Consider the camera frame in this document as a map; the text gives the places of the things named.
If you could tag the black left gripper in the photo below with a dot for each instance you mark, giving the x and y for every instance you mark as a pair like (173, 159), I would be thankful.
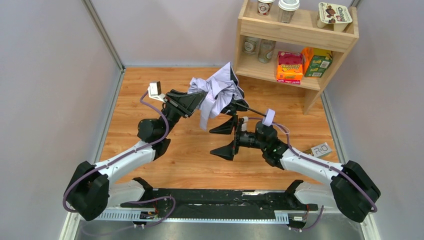
(175, 104)

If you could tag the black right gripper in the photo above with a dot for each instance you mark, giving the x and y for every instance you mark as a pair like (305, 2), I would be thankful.
(236, 139)

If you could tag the lavender folding umbrella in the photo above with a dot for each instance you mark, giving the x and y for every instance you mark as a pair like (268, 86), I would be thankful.
(223, 95)

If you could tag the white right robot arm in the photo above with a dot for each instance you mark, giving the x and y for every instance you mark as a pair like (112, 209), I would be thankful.
(345, 186)

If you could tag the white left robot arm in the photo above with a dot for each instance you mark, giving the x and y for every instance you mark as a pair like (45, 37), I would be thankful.
(94, 187)

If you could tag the glass jar left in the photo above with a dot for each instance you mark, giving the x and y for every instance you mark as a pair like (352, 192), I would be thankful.
(250, 45)

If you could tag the glass jar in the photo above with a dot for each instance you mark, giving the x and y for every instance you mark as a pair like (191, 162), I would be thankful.
(250, 45)
(266, 50)

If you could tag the white R&O box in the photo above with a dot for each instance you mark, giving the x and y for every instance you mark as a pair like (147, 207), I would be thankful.
(319, 151)

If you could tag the orange pink snack box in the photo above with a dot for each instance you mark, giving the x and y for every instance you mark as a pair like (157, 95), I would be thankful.
(289, 67)

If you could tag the glass jar right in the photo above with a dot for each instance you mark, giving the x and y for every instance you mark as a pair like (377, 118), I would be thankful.
(266, 50)

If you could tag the green orange carton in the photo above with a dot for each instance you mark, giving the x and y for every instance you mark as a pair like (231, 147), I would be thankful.
(315, 61)

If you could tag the wooden shelf unit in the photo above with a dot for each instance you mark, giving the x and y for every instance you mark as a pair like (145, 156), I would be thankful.
(302, 31)

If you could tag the paper cup red print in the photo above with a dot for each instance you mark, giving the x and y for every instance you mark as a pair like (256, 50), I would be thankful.
(264, 7)

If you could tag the clear cup white lid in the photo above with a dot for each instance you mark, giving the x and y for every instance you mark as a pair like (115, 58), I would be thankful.
(287, 9)

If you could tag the Chobani yogurt pack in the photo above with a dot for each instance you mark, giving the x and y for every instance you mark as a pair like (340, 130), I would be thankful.
(333, 14)

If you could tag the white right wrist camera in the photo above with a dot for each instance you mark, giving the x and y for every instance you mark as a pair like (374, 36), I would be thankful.
(243, 123)

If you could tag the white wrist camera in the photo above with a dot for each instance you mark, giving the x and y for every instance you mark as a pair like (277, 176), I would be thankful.
(243, 123)
(155, 91)

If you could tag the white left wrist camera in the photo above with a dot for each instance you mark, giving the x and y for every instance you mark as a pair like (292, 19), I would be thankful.
(155, 91)

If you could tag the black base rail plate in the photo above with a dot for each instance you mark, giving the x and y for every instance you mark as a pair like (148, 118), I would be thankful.
(222, 203)

